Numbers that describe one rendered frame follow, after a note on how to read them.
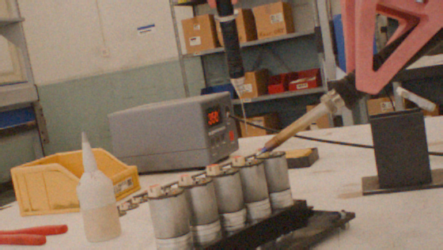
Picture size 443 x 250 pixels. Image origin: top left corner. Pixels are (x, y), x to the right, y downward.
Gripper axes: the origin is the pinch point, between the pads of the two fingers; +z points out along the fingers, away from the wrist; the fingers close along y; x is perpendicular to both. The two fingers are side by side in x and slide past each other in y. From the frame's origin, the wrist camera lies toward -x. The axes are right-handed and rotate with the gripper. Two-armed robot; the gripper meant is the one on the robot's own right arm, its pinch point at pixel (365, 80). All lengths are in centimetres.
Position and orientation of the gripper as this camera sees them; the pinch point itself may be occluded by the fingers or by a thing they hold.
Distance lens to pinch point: 45.2
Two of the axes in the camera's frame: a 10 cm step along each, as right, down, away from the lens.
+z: -3.0, 9.4, 1.4
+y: -0.3, 1.4, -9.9
